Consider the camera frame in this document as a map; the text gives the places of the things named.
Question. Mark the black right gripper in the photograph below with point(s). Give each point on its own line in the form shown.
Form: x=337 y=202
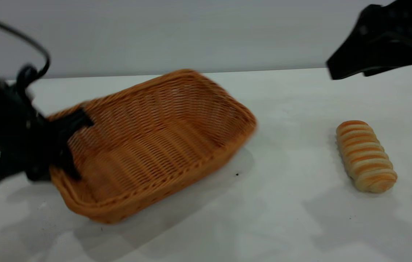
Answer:
x=406 y=25

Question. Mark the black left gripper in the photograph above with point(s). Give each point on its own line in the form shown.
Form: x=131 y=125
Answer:
x=13 y=134

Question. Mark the orange woven wicker basket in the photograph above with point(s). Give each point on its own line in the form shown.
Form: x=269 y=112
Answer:
x=155 y=145

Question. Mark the striped spiral bread roll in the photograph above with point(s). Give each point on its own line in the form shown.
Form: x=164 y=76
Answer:
x=366 y=156

